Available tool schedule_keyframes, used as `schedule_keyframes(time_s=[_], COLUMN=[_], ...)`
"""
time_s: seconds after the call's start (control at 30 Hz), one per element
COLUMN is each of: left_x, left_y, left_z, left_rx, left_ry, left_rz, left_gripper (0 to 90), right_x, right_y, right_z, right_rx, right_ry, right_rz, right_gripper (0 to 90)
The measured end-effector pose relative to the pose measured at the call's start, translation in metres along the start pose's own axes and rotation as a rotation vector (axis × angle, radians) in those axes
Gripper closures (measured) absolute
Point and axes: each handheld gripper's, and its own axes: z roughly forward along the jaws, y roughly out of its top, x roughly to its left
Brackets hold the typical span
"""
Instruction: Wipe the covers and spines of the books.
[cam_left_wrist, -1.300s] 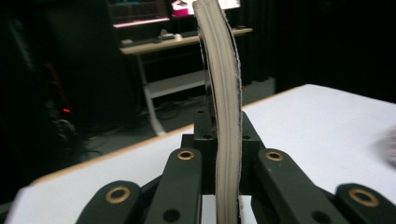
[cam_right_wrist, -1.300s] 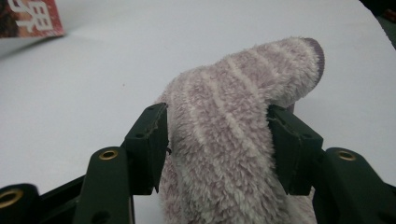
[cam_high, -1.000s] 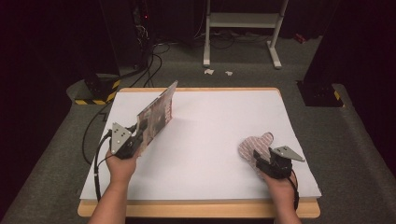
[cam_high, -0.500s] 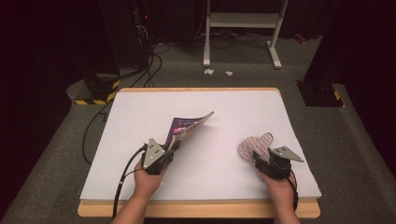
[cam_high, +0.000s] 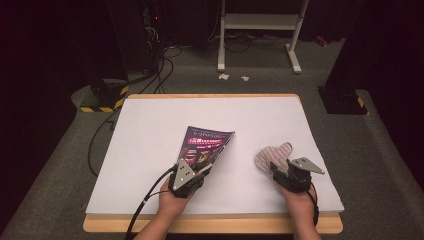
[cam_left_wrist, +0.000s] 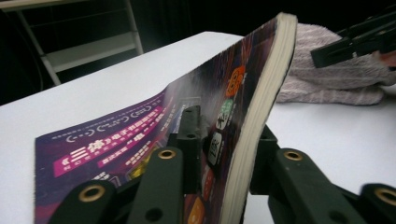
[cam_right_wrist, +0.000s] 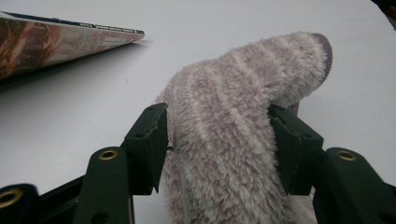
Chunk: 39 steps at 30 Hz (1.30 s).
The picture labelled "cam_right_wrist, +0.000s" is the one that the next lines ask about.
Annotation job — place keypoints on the glossy magazine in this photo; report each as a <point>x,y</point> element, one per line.
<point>53,43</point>

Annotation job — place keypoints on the striped fuzzy sock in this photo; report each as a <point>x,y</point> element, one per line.
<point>224,133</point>

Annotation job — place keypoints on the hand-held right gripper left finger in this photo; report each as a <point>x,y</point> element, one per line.
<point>148,149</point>

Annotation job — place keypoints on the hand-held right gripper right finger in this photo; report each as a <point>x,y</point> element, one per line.
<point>295,152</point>

